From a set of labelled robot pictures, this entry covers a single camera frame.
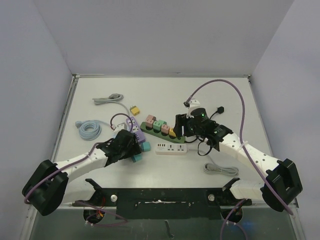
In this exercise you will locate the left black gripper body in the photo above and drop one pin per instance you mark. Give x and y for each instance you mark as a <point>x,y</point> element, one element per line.
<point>123,152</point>

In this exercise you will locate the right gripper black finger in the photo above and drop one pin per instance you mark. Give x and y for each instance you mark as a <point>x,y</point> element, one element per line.
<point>180,120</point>
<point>191,131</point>

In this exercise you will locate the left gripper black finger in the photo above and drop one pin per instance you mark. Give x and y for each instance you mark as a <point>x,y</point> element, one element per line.
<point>131,154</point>
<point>136,145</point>

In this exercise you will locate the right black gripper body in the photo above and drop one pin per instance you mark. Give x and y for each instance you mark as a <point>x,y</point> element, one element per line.
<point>189,122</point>

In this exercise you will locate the teal plug adapter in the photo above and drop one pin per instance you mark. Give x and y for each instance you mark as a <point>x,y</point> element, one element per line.
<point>136,158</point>
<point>145,146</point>

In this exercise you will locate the yellow plug adapter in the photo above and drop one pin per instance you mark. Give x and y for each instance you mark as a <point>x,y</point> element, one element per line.
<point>172,133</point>
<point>134,110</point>

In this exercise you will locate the pink plug adapter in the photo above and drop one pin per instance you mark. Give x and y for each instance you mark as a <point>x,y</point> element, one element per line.
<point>149,121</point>
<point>165,129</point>

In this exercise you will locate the green plug adapter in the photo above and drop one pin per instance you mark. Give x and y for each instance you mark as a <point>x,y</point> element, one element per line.
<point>157,124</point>

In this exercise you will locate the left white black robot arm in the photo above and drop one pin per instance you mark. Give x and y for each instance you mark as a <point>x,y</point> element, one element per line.
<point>46,187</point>

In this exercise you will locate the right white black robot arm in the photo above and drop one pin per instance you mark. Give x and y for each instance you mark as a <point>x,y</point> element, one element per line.
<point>281,182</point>

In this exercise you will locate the green power strip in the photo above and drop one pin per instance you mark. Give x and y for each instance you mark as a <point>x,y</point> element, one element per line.
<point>161,135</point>

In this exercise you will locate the purple power strip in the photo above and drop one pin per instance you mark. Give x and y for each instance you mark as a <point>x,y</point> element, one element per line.
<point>134,128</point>

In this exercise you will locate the white power strip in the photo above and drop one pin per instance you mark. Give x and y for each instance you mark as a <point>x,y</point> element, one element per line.
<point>171,149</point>

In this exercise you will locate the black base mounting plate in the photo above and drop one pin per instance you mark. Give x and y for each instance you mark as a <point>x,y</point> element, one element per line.
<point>164,203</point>

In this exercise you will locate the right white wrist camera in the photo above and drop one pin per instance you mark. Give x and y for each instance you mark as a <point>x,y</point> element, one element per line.
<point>192,105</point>

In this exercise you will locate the aluminium rail frame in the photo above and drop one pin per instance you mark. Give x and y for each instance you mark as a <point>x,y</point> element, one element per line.
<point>46,188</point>

